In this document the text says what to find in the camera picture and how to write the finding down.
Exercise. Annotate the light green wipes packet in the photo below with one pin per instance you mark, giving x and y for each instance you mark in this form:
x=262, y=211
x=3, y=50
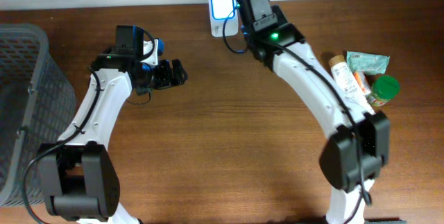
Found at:
x=369, y=64

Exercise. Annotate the grey plastic basket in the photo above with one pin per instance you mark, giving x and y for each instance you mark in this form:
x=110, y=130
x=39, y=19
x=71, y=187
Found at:
x=37, y=105

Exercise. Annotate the orange tissue pack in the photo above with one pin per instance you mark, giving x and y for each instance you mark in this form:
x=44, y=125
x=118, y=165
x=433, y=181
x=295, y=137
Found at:
x=362, y=82

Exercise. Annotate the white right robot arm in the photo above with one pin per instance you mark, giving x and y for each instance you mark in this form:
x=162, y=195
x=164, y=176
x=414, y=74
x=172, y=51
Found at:
x=357, y=145

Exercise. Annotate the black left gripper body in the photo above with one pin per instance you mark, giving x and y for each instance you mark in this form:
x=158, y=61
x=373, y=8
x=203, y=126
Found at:
x=161, y=75

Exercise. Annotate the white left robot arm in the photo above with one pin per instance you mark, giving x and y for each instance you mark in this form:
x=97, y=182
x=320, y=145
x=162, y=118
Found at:
x=79, y=182

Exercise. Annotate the white barcode scanner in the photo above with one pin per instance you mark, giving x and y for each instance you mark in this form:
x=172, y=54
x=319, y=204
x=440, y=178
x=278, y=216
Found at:
x=219, y=11

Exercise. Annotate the white tube with gold cap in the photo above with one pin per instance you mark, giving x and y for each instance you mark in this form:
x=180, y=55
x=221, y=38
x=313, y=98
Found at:
x=346, y=81

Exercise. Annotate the green lid jar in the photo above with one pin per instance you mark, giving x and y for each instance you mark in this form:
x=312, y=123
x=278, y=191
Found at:
x=383, y=90

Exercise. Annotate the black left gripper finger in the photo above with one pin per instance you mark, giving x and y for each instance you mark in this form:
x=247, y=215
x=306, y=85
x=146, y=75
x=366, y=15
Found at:
x=174, y=77
x=183, y=76

